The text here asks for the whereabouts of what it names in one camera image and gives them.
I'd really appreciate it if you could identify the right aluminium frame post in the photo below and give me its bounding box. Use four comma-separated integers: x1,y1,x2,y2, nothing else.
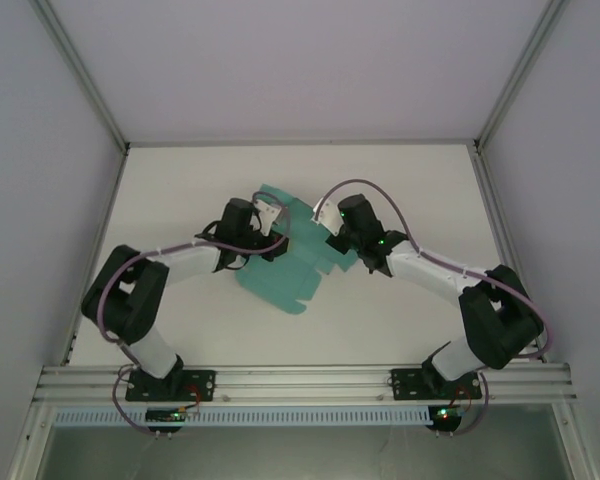
472,0,572,152

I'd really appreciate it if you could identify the slotted white cable duct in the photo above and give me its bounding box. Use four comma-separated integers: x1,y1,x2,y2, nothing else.
54,405,431,427

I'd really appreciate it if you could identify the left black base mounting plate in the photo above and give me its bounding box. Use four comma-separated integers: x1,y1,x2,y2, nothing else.
124,368,217,403

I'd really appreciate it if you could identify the aluminium table edge rail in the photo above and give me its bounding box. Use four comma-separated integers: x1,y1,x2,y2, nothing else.
59,144,131,367
469,144,551,365

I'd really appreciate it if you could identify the left aluminium table edge rail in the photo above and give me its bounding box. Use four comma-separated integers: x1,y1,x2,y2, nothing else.
59,144,131,367

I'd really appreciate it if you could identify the teal paper box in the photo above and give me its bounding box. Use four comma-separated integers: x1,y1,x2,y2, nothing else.
234,182,360,318

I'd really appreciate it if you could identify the green circuit board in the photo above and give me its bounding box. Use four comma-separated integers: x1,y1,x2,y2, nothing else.
144,407,202,426
427,403,474,426

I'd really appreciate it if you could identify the aluminium frame post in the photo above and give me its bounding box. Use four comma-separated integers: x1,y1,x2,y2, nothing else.
28,0,132,152
472,0,572,152

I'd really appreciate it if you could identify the left green circuit board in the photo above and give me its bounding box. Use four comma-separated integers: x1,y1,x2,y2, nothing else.
144,407,202,426

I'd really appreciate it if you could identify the right green circuit board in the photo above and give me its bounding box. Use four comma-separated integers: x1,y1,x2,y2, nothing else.
427,403,474,426

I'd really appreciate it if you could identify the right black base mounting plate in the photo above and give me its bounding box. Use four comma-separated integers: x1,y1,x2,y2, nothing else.
389,367,484,402

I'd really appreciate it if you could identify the aluminium mounting rail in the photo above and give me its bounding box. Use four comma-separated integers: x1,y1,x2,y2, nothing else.
32,362,579,402

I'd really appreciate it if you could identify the right aluminium table edge rail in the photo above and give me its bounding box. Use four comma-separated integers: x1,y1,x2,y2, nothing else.
469,144,551,365

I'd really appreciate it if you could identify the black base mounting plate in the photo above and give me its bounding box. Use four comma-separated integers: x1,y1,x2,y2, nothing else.
124,368,217,403
389,367,484,402

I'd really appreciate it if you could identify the left aluminium frame post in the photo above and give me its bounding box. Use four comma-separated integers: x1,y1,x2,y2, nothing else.
28,0,132,152

